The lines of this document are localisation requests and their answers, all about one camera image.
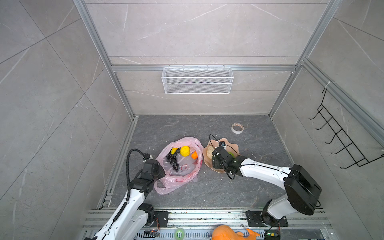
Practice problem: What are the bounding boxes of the white tape roll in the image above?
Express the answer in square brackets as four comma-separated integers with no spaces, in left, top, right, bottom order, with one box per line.
[231,123,244,135]

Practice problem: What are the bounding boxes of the beige bumpy fruit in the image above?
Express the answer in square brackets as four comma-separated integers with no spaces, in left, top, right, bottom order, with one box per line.
[207,146,215,160]

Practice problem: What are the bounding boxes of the pink plastic bag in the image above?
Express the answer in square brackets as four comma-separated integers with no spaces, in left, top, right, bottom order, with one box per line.
[154,137,204,195]

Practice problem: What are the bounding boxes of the beige flower-shaped plate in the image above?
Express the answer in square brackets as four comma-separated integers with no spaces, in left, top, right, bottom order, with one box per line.
[203,138,239,174]

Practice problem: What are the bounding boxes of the yellow green banana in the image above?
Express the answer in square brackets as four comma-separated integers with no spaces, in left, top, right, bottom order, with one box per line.
[171,148,179,155]

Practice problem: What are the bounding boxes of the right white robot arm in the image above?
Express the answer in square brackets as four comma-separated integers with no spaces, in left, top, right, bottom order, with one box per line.
[208,146,322,226]

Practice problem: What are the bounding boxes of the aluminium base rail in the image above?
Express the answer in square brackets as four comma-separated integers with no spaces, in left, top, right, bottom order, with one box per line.
[83,208,334,240]

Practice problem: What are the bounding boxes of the orange tangerine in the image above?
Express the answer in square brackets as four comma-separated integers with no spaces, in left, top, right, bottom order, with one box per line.
[191,151,198,160]

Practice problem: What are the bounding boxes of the green tape roll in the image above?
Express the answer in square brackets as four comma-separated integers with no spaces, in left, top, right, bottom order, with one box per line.
[174,228,186,240]

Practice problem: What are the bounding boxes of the yellow lemon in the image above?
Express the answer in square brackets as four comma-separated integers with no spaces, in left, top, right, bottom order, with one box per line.
[180,146,190,157]

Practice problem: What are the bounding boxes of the orange plush toy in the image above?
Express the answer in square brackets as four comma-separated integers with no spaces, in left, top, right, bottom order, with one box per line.
[212,225,261,240]

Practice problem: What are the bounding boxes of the black wire hook rack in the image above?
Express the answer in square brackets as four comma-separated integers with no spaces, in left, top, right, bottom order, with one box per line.
[308,88,384,170]

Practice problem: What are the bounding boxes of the dark purple grape bunch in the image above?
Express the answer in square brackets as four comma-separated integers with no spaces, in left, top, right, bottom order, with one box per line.
[167,152,180,172]

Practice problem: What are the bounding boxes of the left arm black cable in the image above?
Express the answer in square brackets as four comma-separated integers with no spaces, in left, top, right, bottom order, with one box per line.
[125,148,151,202]

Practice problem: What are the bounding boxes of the white wire mesh basket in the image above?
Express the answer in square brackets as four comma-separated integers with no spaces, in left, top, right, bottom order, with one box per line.
[162,67,234,95]

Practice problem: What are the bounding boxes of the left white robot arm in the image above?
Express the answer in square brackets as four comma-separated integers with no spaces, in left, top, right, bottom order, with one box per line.
[92,159,165,240]

